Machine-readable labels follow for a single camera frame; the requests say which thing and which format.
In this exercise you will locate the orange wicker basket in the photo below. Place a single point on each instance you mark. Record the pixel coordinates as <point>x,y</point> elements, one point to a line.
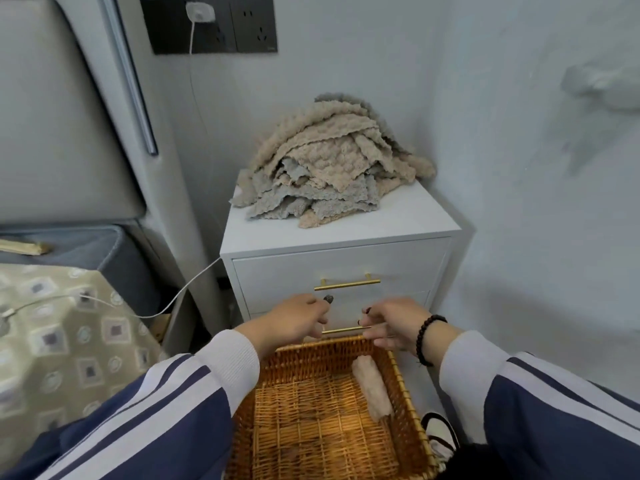
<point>300,424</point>

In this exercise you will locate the patterned beige bedspread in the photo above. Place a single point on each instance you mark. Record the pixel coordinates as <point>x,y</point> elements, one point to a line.
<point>50,374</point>

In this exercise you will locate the grey padded headboard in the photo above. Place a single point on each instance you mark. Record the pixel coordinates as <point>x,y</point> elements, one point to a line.
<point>55,129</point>

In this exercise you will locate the pile of beige grey towels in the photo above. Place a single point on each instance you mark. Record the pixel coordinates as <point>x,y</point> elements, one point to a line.
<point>325,159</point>

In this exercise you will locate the wide black wall socket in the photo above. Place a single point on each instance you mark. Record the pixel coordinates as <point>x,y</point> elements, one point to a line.
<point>165,29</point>

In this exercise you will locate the white nightstand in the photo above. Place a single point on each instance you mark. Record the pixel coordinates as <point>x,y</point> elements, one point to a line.
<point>400,214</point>

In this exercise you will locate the narrow black wall socket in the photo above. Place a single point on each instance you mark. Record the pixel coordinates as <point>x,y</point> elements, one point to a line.
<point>255,24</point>

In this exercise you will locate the silver headboard trim strip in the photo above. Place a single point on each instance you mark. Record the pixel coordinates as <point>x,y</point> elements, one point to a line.
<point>130,79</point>

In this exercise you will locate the white charger plug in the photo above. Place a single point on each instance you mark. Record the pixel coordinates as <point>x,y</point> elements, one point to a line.
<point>200,11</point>

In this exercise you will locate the person's left hand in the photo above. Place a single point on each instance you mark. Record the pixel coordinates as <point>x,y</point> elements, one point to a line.
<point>290,319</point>

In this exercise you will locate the person's right hand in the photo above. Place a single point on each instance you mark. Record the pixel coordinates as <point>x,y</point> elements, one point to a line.
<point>400,324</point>

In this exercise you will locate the person's left forearm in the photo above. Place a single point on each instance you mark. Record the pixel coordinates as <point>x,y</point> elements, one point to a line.
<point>150,419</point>

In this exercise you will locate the person's right forearm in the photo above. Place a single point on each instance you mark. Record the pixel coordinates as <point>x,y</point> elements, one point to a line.
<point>550,409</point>

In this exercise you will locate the person's right shoe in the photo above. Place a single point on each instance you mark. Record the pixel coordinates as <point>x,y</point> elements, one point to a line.
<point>440,434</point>

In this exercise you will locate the single beige towel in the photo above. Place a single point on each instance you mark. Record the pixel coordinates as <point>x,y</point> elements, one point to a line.
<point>372,389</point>

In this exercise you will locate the wooden stick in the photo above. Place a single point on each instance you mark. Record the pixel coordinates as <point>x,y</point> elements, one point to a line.
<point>22,247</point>

